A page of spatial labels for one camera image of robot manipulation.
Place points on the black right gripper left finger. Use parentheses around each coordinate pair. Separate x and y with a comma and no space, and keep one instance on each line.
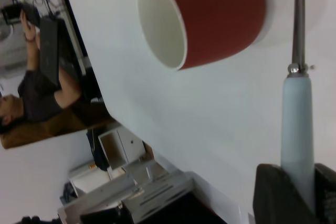
(278,200)

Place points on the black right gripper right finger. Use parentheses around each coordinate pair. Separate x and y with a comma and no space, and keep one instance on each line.
(328,195)

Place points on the red ceramic mug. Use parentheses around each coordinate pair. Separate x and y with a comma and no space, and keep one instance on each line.
(218,16)

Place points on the black equipment box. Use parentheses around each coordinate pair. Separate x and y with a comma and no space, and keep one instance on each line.
(183,209)

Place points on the white open cabinet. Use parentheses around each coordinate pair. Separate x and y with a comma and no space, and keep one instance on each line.
(118,148)

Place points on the seated man in dark shirt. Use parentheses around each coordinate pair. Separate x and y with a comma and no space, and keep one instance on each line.
(39,87)

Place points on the black handheld device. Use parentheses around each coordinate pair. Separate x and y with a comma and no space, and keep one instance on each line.
(30,14)

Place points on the silver slotted metal bracket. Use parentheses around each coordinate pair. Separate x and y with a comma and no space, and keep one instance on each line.
(131,190)

